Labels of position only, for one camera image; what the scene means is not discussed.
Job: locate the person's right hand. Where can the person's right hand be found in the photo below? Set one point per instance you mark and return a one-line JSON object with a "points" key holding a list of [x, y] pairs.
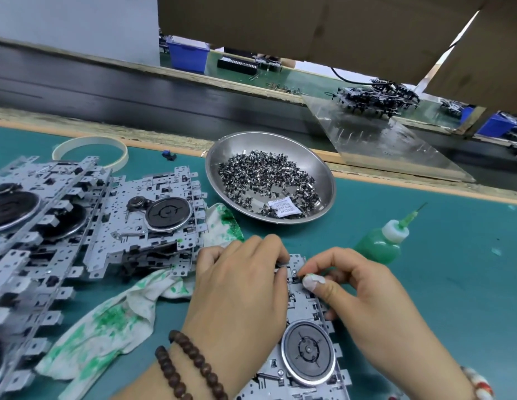
{"points": [[392, 329]]}

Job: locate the person's left hand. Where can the person's left hand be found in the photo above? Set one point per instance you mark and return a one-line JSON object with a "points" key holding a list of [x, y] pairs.
{"points": [[242, 304]]}

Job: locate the green glue squeeze bottle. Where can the green glue squeeze bottle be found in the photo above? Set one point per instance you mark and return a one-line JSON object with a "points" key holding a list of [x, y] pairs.
{"points": [[375, 244]]}

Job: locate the pile of small metal parts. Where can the pile of small metal parts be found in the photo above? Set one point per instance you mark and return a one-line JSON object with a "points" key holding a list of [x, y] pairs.
{"points": [[258, 175]]}

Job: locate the round metal bowl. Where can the round metal bowl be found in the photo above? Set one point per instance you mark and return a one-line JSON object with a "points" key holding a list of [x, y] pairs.
{"points": [[242, 141]]}

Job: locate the finished mechanisms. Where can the finished mechanisms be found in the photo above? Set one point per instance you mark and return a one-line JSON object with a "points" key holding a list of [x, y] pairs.
{"points": [[375, 100]]}

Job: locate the black conveyor belt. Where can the black conveyor belt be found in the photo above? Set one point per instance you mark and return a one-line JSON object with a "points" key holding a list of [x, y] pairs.
{"points": [[117, 91]]}

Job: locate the white green-stained cloth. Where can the white green-stained cloth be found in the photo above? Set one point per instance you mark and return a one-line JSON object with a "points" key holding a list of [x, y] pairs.
{"points": [[108, 329]]}

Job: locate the small blue cap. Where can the small blue cap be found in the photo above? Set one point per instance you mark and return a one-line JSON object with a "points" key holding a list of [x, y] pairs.
{"points": [[168, 155]]}

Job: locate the clear plastic sheet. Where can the clear plastic sheet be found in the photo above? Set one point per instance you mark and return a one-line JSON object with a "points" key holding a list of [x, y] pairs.
{"points": [[383, 145]]}

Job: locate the blue plastic bin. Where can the blue plastic bin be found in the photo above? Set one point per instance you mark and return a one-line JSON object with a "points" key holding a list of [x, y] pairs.
{"points": [[498, 126], [188, 56]]}

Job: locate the black flat box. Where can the black flat box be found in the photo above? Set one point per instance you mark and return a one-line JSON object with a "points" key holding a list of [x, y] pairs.
{"points": [[238, 65]]}

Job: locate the brown cardboard panel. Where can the brown cardboard panel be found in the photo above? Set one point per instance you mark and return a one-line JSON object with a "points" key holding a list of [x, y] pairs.
{"points": [[342, 29]]}

